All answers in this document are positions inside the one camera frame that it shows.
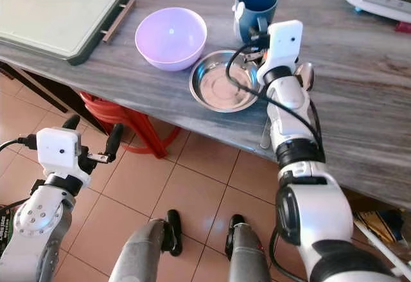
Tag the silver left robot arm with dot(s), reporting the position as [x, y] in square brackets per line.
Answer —
[38, 224]

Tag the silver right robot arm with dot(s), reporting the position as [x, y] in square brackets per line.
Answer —
[314, 211]

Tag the red plastic stool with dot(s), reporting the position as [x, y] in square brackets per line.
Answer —
[135, 124]

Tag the blue ceramic mug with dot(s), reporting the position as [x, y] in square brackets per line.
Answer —
[255, 2]

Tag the round steel dish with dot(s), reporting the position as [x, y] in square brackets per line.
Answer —
[215, 86]

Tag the steel table knife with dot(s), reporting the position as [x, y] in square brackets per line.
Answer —
[265, 134]

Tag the purple plastic bowl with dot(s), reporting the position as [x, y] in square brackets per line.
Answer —
[171, 36]

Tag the silver left robot leg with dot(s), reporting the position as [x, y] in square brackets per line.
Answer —
[141, 253]

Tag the silver robot leg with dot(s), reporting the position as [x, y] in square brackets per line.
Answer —
[250, 256]
[141, 253]

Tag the green rimmed glass cutting board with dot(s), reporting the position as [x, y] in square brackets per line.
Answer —
[61, 13]

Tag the green printed package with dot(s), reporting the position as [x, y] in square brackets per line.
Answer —
[4, 229]

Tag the silver right robot leg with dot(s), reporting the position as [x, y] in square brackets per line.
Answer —
[250, 256]

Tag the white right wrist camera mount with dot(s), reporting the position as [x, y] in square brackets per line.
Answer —
[282, 44]

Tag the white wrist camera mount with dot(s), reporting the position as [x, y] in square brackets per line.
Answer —
[282, 44]
[58, 152]

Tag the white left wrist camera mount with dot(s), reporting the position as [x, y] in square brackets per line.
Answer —
[58, 152]

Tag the dark wooden table frame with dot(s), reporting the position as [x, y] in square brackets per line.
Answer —
[38, 86]

